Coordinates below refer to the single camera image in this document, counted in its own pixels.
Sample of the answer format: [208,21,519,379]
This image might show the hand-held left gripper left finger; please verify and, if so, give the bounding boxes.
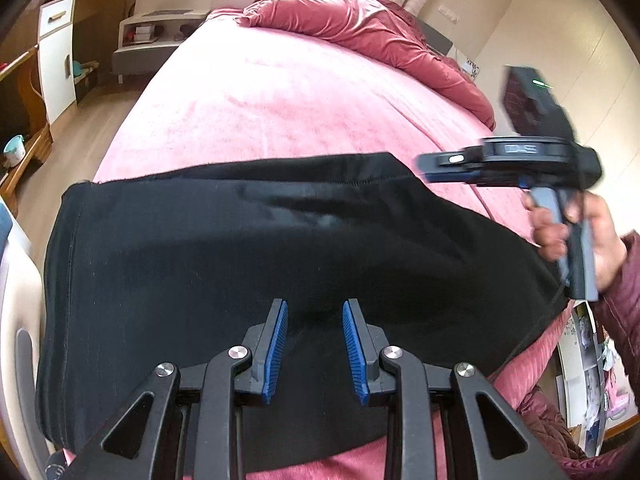
[60,299,291,480]

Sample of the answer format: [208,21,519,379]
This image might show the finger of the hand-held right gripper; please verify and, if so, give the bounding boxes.
[416,146,483,184]

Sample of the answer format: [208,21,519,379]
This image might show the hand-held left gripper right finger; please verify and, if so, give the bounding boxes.
[341,298,576,480]

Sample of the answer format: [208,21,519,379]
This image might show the black pants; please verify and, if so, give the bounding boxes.
[35,151,568,473]

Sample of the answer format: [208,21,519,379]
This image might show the person's right hand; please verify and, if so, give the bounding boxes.
[522,192,628,294]

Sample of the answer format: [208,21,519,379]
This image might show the dark grey headboard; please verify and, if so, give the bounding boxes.
[419,16,457,62]

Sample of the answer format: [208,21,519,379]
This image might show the red velvet quilt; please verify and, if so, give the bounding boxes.
[236,0,497,132]

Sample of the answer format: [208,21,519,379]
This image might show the pink bed blanket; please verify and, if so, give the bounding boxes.
[65,7,576,480]

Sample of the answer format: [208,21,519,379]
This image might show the maroon quilted jacket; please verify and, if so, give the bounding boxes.
[516,389,640,480]

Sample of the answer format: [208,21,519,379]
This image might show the white shelf unit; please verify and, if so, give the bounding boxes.
[556,299,632,457]

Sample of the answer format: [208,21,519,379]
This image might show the light padded chair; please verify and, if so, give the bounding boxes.
[0,195,52,480]

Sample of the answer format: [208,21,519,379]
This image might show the pink toy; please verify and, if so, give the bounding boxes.
[604,374,632,419]

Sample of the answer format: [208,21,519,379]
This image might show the grey white bedside table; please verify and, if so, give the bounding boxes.
[112,7,212,84]

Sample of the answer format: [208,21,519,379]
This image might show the teal pot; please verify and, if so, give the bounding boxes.
[3,134,27,169]

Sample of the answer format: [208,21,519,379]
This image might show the wooden desk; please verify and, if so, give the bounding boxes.
[0,45,54,203]

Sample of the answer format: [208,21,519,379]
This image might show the white cabinet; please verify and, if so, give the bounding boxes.
[39,0,77,126]

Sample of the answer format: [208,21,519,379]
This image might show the wooden shelf unit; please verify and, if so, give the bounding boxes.
[74,0,132,97]

